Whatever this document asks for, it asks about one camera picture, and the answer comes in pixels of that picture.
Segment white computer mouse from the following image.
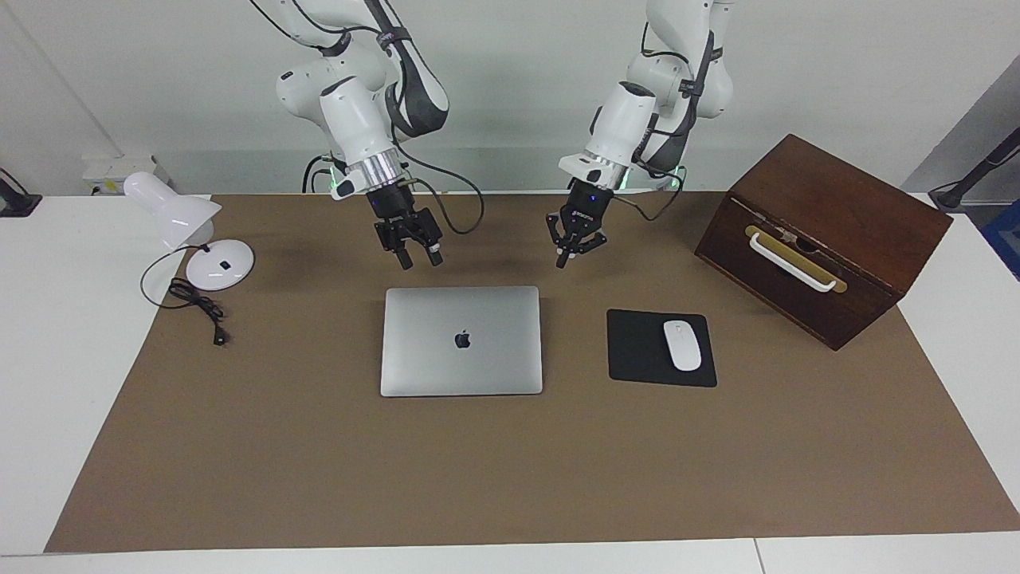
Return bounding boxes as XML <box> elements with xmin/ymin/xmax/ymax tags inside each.
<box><xmin>663</xmin><ymin>320</ymin><xmax>703</xmax><ymax>372</ymax></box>

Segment brass box handle plate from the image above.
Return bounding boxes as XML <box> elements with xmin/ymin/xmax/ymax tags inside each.
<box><xmin>744</xmin><ymin>225</ymin><xmax>848</xmax><ymax>294</ymax></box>

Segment black mouse pad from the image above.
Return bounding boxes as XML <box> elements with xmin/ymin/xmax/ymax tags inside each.
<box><xmin>606</xmin><ymin>309</ymin><xmax>718</xmax><ymax>388</ymax></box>

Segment brown table mat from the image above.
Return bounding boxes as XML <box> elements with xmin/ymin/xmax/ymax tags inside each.
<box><xmin>44</xmin><ymin>191</ymin><xmax>1020</xmax><ymax>554</ymax></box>

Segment white desk lamp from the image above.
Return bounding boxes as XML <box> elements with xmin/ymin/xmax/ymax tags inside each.
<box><xmin>123</xmin><ymin>171</ymin><xmax>256</xmax><ymax>310</ymax></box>

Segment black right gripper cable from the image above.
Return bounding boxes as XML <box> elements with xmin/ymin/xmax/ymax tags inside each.
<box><xmin>394</xmin><ymin>120</ymin><xmax>485</xmax><ymax>236</ymax></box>

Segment silver grey laptop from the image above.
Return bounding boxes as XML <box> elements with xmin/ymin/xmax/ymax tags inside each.
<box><xmin>380</xmin><ymin>286</ymin><xmax>544</xmax><ymax>398</ymax></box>

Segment white box handle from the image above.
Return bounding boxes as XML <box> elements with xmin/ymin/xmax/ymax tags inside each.
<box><xmin>749</xmin><ymin>231</ymin><xmax>839</xmax><ymax>293</ymax></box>

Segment dark brown wooden box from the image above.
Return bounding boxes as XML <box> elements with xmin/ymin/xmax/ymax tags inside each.
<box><xmin>694</xmin><ymin>133</ymin><xmax>954</xmax><ymax>352</ymax></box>

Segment black table clamp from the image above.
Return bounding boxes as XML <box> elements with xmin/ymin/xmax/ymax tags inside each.
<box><xmin>0</xmin><ymin>169</ymin><xmax>42</xmax><ymax>218</ymax></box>

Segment black lamp power cable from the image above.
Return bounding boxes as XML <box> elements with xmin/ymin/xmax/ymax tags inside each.
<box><xmin>167</xmin><ymin>277</ymin><xmax>230</xmax><ymax>347</ymax></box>

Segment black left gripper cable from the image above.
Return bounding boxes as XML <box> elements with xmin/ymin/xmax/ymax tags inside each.
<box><xmin>614</xmin><ymin>171</ymin><xmax>688</xmax><ymax>222</ymax></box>

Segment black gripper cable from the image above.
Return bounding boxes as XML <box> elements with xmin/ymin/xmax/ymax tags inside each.
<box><xmin>614</xmin><ymin>171</ymin><xmax>688</xmax><ymax>222</ymax></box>
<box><xmin>394</xmin><ymin>120</ymin><xmax>485</xmax><ymax>236</ymax></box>

